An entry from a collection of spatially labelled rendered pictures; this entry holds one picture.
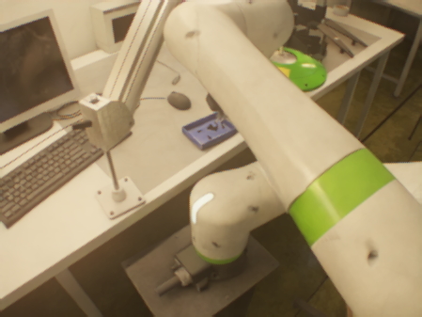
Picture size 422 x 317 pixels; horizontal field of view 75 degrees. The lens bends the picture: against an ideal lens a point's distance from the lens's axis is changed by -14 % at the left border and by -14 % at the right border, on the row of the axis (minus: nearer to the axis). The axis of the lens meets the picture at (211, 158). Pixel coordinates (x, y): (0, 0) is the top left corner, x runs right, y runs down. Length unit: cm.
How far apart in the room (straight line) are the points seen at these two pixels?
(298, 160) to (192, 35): 24
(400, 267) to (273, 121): 19
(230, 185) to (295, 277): 117
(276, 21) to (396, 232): 37
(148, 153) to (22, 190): 36
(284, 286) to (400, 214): 142
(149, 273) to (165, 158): 31
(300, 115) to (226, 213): 30
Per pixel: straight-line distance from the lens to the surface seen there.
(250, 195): 61
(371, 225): 29
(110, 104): 60
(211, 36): 44
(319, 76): 100
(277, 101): 35
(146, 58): 67
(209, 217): 59
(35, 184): 88
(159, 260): 81
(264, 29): 53
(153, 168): 84
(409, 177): 46
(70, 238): 76
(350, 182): 30
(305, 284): 173
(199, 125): 97
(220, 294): 77
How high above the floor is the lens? 151
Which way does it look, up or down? 43 degrees down
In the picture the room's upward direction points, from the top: 2 degrees clockwise
